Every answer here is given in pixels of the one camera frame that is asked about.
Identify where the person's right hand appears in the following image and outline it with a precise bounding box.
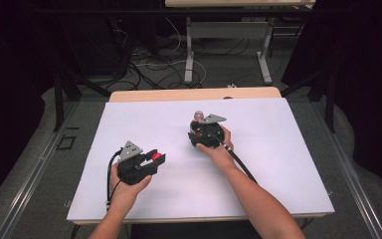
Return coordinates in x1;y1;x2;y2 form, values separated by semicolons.
195;124;235;171

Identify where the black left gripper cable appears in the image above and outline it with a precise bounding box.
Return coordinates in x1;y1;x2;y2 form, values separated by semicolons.
105;148;123;213

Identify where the small purple object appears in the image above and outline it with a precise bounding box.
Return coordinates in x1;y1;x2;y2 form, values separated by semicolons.
193;110;207;137

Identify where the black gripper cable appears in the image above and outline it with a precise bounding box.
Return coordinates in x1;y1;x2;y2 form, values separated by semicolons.
208;129;259;184
105;148;123;213

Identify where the black floor cable bundle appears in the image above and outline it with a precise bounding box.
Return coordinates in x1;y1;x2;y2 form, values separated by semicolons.
105;19;193;92

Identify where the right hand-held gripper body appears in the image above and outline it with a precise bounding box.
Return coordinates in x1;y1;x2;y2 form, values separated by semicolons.
188;114;228;149

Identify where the aluminium floor rail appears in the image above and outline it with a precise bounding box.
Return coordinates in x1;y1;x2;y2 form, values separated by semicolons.
0;101;79;239
309;99;382;239

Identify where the white table sheet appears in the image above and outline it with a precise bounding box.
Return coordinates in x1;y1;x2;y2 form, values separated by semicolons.
67;97;335;222

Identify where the white-legged background table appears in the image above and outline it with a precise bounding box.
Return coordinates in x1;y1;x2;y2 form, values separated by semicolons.
164;0;316;86

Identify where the black metal stand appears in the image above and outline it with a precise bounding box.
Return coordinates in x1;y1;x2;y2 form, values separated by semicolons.
280;64;338;134
52;64;112;132

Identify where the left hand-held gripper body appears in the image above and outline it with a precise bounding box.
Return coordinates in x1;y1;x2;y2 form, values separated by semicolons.
116;140;153;186

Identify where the white floor cable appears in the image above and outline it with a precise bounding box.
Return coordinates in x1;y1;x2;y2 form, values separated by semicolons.
134;16;208;88

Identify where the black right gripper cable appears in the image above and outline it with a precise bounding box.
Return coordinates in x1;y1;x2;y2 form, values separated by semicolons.
208;129;259;184

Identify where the wooden table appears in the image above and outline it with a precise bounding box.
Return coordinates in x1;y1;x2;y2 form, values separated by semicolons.
67;86;335;226

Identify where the person's left hand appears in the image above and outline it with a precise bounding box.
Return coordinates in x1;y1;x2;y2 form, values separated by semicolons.
109;162;153;210

